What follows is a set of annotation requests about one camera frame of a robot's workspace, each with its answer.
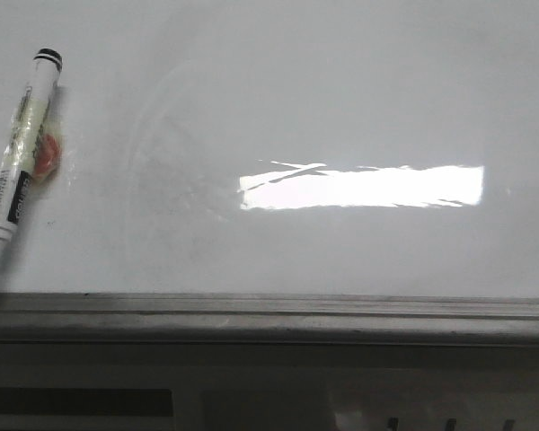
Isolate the white dry-erase marker pen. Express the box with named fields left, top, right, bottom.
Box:
left=0, top=48, right=63, bottom=260

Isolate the whiteboard with aluminium frame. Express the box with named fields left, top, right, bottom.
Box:
left=0, top=1, right=539, bottom=345

